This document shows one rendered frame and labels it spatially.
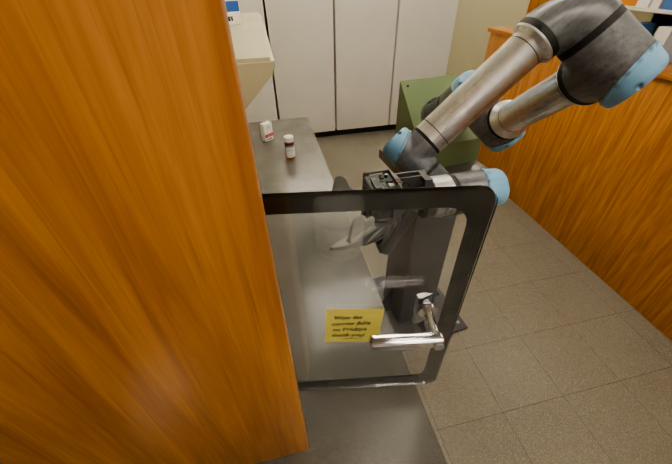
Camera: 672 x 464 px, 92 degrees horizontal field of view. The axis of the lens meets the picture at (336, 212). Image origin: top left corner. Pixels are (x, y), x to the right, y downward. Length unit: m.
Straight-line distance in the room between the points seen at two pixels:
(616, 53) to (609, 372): 1.64
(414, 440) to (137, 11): 0.65
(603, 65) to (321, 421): 0.80
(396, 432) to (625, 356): 1.73
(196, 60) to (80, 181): 0.10
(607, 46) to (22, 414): 0.95
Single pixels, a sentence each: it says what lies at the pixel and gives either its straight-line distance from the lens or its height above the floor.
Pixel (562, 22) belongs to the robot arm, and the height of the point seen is 1.48.
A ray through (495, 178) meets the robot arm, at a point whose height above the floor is 1.25.
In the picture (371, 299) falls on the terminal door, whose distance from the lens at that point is 0.43.
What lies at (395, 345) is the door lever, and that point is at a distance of 0.42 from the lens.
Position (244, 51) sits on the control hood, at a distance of 0.31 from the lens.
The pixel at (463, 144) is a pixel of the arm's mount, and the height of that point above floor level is 1.02.
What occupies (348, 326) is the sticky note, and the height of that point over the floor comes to 1.17.
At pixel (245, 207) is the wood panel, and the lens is 0.24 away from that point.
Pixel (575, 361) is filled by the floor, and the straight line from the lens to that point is 2.10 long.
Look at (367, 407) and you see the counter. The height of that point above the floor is 0.94.
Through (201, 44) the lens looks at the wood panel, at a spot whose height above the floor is 1.53.
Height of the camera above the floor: 1.57
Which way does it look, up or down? 37 degrees down
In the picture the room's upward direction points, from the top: 1 degrees counter-clockwise
